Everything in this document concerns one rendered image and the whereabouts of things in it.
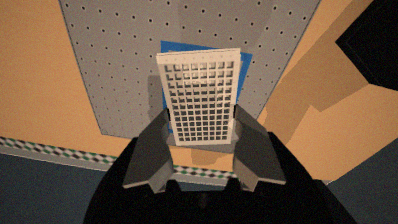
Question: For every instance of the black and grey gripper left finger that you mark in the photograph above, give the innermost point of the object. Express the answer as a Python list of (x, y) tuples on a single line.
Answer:
[(142, 169)]

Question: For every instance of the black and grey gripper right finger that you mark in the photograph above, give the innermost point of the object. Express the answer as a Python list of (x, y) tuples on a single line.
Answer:
[(265, 166)]

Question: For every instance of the blue rectangular tape outline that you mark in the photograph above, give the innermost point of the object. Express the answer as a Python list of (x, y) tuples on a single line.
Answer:
[(175, 46)]

